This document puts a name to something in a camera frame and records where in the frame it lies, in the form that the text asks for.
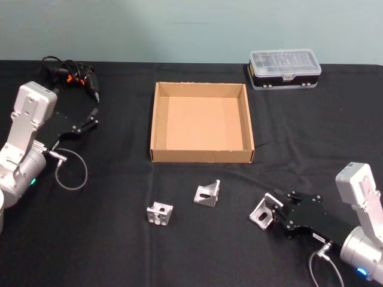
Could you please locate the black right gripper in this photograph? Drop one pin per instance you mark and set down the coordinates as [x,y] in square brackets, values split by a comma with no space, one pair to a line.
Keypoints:
[308,215]

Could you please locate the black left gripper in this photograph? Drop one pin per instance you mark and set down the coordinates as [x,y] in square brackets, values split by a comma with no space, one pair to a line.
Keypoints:
[64,124]

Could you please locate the silver metal corner bracket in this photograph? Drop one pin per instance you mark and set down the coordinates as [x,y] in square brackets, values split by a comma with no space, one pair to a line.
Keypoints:
[158,214]
[206,195]
[263,216]

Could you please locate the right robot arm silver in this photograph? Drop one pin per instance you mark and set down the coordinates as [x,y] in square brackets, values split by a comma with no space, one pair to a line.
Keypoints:
[363,209]

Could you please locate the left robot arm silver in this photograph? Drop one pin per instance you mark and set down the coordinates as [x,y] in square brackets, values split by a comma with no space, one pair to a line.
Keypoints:
[27,119]

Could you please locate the shallow brown cardboard tray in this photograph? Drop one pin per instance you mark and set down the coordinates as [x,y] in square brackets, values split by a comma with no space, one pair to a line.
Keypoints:
[203,125]

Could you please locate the black table cloth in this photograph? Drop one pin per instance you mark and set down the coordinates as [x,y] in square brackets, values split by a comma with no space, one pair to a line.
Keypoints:
[119,239]

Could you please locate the clear plastic case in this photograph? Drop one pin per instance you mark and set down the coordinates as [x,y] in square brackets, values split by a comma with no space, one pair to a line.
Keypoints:
[284,67]

